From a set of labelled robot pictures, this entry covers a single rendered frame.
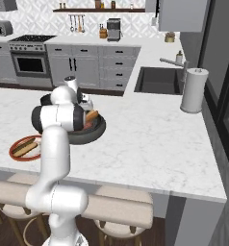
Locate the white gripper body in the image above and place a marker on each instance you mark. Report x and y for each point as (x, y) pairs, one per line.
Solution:
(87, 105)

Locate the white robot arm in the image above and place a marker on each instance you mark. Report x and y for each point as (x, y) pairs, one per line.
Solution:
(54, 160)

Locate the brown bun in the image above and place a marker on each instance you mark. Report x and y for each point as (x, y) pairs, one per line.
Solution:
(91, 115)
(25, 147)

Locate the red sausage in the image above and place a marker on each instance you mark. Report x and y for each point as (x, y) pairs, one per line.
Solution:
(88, 125)

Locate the dark grey bowl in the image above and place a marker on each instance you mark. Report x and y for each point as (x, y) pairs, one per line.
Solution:
(87, 134)

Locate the red plate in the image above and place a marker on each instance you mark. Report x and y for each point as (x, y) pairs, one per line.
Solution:
(18, 157)

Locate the grey cupboard run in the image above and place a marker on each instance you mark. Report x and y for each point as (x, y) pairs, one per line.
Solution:
(1, 62)
(94, 67)

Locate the silver oven with hob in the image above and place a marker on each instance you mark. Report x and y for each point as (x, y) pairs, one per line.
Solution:
(31, 62)

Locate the brown knife block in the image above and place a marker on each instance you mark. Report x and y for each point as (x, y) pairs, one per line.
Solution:
(103, 33)

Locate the dark sink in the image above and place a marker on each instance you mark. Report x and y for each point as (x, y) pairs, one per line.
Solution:
(158, 81)

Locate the grey coffee machine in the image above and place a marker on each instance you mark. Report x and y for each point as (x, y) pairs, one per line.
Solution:
(114, 29)

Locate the dark wooden shelf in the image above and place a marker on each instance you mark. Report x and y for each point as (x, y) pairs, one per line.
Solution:
(98, 10)

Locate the silver tap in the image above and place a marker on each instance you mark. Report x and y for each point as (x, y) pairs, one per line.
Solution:
(175, 62)

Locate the brown jar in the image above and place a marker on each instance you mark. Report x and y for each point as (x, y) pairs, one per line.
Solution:
(113, 4)
(97, 4)

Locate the white soap dispenser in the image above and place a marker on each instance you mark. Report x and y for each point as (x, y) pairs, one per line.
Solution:
(179, 57)

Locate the gold pot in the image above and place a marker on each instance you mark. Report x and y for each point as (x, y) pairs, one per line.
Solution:
(170, 37)

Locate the white paper towel roll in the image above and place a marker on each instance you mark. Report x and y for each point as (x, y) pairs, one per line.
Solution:
(193, 91)

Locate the beige stool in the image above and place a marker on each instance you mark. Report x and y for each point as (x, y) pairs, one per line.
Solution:
(126, 211)
(10, 195)

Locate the grey range hood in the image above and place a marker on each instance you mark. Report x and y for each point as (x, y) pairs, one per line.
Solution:
(4, 4)

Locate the rail with hanging tools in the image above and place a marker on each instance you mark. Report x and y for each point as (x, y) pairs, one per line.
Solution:
(77, 24)

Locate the grey wall cupboard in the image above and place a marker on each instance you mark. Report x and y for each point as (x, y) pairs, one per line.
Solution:
(182, 14)

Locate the dark window frame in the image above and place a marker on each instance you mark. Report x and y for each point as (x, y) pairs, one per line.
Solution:
(220, 73)

